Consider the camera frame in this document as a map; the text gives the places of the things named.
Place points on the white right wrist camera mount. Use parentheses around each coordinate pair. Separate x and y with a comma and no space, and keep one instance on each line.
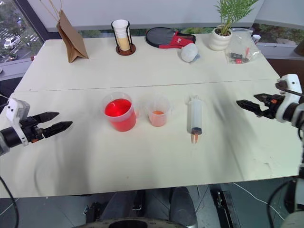
(293,82)

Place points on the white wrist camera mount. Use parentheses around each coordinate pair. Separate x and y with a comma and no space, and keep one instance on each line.
(293,82)
(14,109)

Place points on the stack of white paper cups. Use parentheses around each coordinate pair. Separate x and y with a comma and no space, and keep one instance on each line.
(122,33)

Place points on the green plant in white pot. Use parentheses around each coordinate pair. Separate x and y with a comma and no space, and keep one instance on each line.
(219,40)

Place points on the black metal table frame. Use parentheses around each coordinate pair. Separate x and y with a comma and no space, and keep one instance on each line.
(225,206)

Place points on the beaker with red liquid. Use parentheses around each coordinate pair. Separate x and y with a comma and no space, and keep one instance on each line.
(121,120)

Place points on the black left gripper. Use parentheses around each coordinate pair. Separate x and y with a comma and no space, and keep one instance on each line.
(29,131)

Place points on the cup stack in holder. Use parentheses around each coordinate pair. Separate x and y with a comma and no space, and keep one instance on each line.
(125,51)

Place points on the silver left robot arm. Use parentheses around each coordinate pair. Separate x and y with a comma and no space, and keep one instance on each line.
(8,139)

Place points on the small beaker orange liquid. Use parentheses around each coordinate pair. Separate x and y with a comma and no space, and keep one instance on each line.
(157,118)

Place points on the crumpled white plastic wrap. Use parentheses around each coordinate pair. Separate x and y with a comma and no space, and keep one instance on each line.
(189,52)

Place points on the clear plastic bag with parts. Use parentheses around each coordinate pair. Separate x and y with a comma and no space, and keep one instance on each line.
(242,51)

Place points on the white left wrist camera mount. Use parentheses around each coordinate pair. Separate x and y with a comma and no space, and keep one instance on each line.
(14,109)

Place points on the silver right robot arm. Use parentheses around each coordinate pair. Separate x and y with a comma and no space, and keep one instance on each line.
(292,113)

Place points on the black red paddle case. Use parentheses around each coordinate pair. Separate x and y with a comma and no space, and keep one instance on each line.
(161,36)

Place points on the black round base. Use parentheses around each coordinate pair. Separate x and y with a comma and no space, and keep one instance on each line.
(142,223)

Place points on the large clear plastic syringe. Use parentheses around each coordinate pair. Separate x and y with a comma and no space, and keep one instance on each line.
(196,114)

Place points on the brown paper bag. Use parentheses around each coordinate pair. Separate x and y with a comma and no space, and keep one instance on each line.
(72,40)

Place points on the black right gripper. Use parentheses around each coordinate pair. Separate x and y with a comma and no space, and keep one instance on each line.
(270,108)

